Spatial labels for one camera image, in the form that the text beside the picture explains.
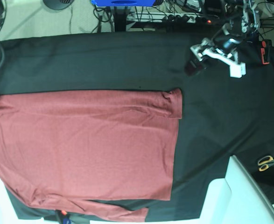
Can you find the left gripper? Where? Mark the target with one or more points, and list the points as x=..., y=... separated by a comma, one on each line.
x=225, y=51

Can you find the red long-sleeve T-shirt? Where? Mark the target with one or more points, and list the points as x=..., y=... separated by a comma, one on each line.
x=78, y=150

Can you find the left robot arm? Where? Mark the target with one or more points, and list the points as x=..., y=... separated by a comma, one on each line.
x=241, y=22

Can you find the white power strip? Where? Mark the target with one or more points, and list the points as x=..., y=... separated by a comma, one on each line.
x=190, y=18

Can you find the black table cloth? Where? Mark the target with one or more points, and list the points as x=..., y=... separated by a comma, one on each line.
x=222, y=116

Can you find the black orange clamp right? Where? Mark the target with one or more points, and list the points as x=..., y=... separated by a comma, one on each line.
x=265, y=47

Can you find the blue plastic box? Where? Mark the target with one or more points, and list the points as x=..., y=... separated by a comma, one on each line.
x=123, y=3

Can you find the black round stand base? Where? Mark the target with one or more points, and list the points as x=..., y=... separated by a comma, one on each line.
x=57, y=4

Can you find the blue orange clamp bottom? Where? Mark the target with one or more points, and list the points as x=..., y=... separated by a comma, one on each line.
x=62, y=217

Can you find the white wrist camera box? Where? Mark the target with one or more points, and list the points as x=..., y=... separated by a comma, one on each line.
x=237, y=70

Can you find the yellow-handled scissors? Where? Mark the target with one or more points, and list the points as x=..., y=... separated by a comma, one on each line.
x=265, y=163

